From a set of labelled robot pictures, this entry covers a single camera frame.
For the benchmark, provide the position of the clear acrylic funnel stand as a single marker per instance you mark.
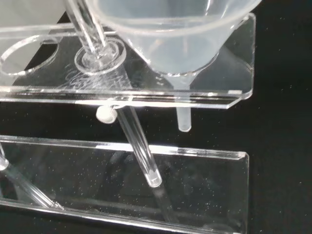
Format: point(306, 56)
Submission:
point(207, 98)

